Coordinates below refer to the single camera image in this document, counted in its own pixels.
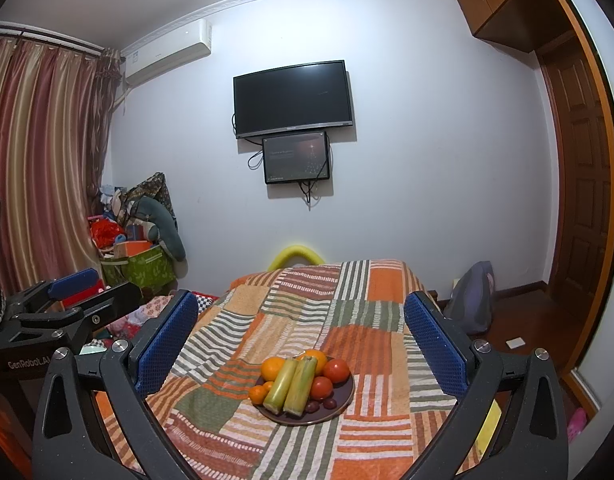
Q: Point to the dark patterned bag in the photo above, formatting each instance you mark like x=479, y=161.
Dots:
x=152, y=185

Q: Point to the wooden overhead cabinet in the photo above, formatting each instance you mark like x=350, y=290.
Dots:
x=507, y=5

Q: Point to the checkered cloth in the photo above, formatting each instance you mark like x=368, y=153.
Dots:
x=207, y=301

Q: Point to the white air conditioner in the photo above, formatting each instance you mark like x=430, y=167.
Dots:
x=167, y=52

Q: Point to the orange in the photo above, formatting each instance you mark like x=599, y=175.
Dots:
x=314, y=355
x=273, y=369

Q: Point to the striped patchwork blanket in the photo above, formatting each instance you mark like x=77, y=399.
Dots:
x=367, y=340

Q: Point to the small mandarin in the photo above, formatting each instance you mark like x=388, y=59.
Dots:
x=258, y=394

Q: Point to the small black monitor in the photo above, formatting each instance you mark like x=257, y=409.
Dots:
x=296, y=157

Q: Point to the yellow bed sheet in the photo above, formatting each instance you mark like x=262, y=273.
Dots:
x=489, y=425

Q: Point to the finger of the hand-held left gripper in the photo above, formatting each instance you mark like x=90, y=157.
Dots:
x=117, y=300
x=74, y=282

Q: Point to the striped curtain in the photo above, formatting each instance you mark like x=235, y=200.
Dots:
x=37, y=160

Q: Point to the red plastic bag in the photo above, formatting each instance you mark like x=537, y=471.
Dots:
x=106, y=232

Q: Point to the red tomato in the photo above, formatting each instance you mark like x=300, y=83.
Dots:
x=336, y=370
x=321, y=388

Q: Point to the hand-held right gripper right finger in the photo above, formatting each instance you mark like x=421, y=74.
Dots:
x=437, y=345

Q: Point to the purple plate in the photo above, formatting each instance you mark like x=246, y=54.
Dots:
x=307, y=418

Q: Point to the brown wooden door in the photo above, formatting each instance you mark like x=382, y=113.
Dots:
x=582, y=185

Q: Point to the orange box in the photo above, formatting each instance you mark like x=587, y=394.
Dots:
x=132, y=249

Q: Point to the green storage box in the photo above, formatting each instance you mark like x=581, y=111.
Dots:
x=147, y=270

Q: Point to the yellow foam tube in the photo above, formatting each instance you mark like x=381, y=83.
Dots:
x=294, y=251

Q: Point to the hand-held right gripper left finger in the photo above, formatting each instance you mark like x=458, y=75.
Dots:
x=167, y=345

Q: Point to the floral cloth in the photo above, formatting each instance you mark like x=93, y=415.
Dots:
x=154, y=310

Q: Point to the white paper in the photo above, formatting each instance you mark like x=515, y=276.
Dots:
x=516, y=342

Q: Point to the grey-purple bag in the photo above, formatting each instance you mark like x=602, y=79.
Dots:
x=474, y=300

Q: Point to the grey-blue plush toy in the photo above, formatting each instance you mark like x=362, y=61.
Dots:
x=159, y=222

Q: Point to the pink slipper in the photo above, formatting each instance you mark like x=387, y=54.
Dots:
x=577, y=422

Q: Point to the yellow-green sugarcane piece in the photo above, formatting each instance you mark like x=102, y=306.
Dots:
x=279, y=385
x=299, y=385

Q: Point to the black wall television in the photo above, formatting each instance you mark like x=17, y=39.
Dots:
x=292, y=97

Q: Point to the red grape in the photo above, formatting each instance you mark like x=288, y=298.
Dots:
x=313, y=406
x=329, y=403

